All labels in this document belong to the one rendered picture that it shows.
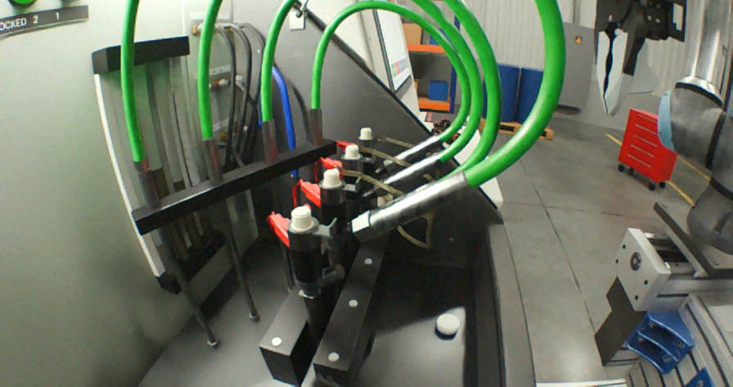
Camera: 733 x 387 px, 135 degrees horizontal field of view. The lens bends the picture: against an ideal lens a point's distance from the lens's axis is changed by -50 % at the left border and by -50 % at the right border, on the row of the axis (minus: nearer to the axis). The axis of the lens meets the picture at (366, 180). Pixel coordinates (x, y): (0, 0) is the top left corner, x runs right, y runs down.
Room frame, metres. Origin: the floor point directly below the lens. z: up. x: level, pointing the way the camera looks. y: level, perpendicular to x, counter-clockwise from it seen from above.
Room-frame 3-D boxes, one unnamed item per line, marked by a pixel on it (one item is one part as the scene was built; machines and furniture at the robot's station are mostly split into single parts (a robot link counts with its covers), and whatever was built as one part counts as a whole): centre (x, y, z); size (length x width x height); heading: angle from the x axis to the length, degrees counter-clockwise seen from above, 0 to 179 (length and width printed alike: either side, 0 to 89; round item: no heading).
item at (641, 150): (2.71, -3.63, 0.43); 0.70 x 0.46 x 0.86; 11
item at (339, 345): (0.33, 0.03, 0.91); 0.34 x 0.10 x 0.15; 167
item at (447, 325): (0.32, -0.14, 0.84); 0.04 x 0.04 x 0.01
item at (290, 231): (0.21, 0.04, 1.01); 0.05 x 0.03 x 0.21; 77
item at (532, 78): (4.63, -2.42, 0.51); 1.20 x 0.85 x 1.02; 74
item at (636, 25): (0.24, -0.25, 1.31); 0.05 x 0.02 x 0.09; 167
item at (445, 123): (0.90, -0.25, 1.01); 0.23 x 0.11 x 0.06; 167
